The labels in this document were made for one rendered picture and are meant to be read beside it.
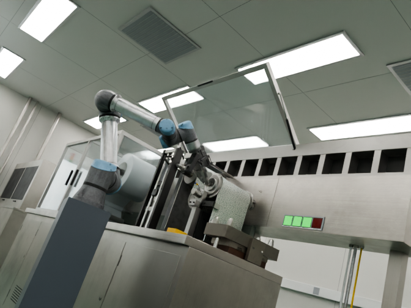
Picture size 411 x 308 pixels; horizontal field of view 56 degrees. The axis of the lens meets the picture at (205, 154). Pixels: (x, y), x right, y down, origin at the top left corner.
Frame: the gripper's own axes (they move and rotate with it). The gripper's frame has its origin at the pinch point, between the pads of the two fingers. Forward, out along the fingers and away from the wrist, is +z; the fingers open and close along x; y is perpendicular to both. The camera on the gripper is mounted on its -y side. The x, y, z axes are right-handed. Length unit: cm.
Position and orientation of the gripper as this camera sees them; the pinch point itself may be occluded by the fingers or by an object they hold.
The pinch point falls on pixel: (204, 183)
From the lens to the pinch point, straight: 210.9
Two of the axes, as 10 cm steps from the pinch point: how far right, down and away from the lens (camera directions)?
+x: -6.3, 0.6, 7.7
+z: 3.5, 9.1, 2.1
